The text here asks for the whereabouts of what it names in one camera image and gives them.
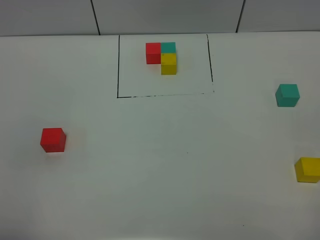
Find yellow template block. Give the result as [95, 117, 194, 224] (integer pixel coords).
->
[160, 53, 177, 75]

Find green template block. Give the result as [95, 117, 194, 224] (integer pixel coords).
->
[160, 42, 176, 54]

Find red template block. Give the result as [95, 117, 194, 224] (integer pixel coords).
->
[145, 42, 161, 65]

